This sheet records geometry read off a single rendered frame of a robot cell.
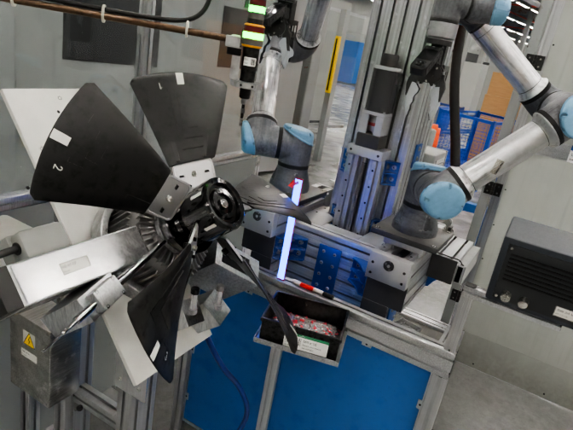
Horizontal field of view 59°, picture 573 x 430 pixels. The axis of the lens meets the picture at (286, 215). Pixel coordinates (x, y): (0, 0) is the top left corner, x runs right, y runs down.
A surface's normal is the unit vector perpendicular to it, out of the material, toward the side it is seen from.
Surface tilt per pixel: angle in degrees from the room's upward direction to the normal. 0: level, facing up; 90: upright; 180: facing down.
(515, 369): 90
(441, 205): 95
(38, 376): 90
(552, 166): 90
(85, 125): 75
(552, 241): 15
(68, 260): 50
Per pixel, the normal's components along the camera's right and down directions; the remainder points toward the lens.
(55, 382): 0.86, 0.30
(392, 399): -0.49, 0.22
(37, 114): 0.77, -0.37
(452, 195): -0.11, 0.40
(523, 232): 0.04, -0.84
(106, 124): 0.63, 0.10
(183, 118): 0.19, -0.32
